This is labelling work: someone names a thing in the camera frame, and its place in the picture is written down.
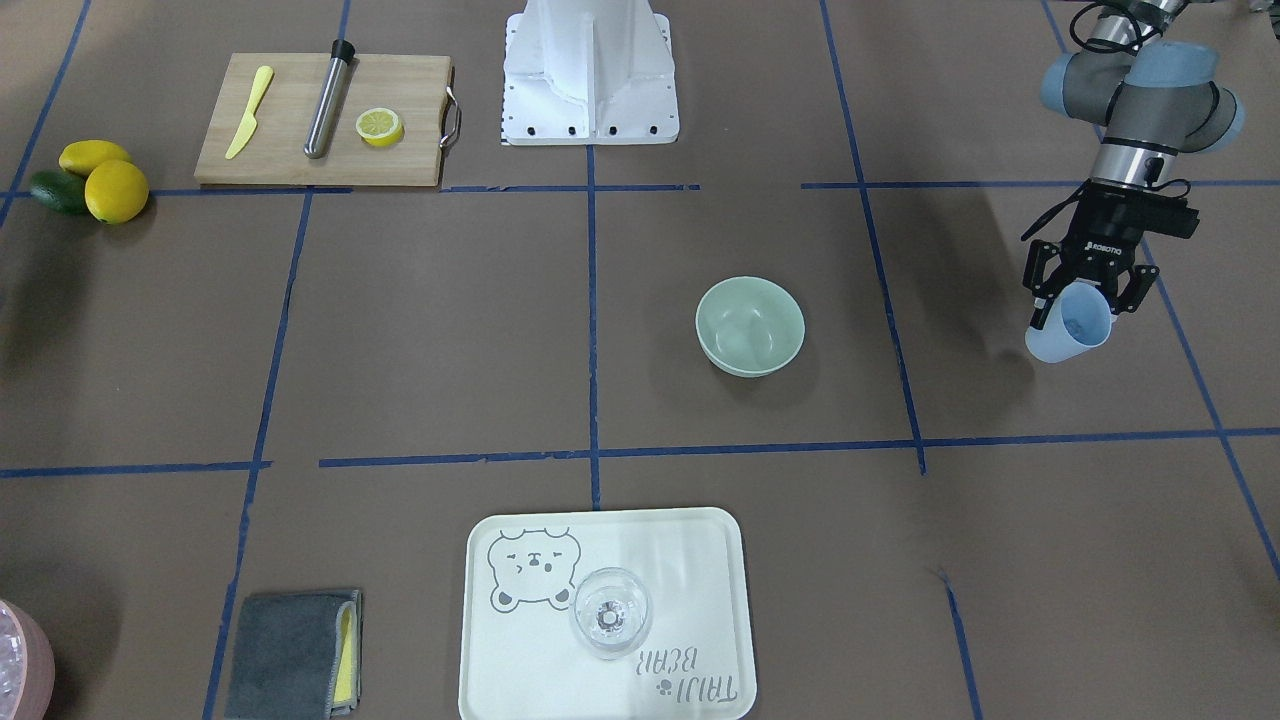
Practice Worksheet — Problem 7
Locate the yellow plastic knife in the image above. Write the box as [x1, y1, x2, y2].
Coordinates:
[224, 65, 275, 160]

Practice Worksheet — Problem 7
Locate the green lime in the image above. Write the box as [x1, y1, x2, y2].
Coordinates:
[28, 170, 90, 217]

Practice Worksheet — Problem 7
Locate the lemon half slice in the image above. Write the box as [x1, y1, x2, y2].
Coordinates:
[355, 108, 404, 147]

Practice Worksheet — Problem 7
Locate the mint green bowl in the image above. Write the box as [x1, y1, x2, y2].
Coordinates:
[694, 275, 806, 378]

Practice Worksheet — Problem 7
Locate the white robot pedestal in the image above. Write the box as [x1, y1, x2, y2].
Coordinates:
[500, 1, 681, 147]

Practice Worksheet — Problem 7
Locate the wooden cutting board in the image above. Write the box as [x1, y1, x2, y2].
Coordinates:
[195, 53, 463, 190]

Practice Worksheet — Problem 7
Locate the pink bowl with ice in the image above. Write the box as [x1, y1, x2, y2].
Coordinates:
[1, 600, 56, 719]

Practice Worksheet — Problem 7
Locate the yellow lemon upper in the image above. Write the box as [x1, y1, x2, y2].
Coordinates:
[84, 159, 150, 225]

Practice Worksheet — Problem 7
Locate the light blue cup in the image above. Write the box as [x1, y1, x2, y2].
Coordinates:
[1024, 281, 1114, 363]

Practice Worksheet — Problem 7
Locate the cream bear tray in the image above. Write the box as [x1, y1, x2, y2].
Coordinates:
[458, 507, 758, 719]

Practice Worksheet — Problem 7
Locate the grey folded cloth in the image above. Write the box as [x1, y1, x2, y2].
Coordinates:
[224, 587, 364, 719]

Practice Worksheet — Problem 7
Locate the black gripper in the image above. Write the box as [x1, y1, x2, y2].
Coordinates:
[1021, 181, 1201, 331]

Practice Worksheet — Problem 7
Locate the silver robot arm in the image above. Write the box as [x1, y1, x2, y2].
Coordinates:
[1021, 1, 1247, 331]

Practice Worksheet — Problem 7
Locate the yellow lemon near green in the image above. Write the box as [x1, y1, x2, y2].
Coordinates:
[58, 138, 132, 178]

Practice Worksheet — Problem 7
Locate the clear glass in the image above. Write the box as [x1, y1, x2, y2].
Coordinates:
[571, 566, 654, 661]

